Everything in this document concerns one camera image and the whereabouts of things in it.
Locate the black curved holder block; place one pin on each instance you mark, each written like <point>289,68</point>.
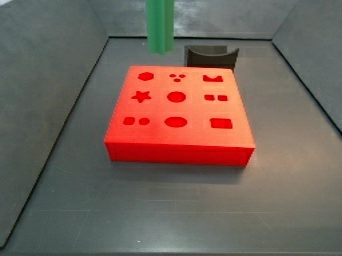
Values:
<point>210,56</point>

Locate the red shape-sorting block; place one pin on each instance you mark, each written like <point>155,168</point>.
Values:
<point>179,115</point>

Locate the green star-shaped peg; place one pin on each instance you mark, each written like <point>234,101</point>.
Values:
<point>159,15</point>

